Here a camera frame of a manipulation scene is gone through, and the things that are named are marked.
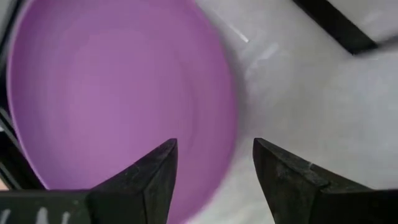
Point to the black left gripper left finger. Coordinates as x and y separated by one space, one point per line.
146 193

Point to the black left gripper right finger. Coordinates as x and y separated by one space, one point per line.
298 193

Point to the wooden shelf with black legs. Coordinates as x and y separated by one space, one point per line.
335 21

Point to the purple opaque plate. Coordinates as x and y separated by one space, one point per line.
109 77

